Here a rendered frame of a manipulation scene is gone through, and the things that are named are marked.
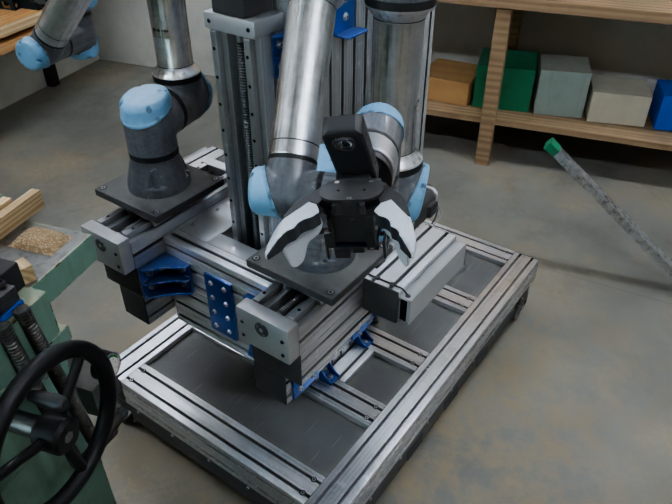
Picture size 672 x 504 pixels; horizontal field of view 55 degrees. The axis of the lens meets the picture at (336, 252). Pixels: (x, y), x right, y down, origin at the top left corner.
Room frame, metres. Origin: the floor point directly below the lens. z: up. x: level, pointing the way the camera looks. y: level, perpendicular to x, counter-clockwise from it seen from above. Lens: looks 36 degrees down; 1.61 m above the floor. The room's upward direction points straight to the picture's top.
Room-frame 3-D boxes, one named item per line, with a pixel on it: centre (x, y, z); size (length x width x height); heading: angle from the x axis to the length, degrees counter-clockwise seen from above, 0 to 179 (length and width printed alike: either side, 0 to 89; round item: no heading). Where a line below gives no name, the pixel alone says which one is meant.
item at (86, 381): (0.95, 0.54, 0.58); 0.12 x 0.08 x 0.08; 72
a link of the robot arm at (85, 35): (1.59, 0.64, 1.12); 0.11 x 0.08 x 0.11; 159
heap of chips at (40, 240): (1.02, 0.57, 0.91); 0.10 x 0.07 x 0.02; 72
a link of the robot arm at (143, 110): (1.39, 0.43, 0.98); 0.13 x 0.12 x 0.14; 159
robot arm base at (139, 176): (1.39, 0.43, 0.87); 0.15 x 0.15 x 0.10
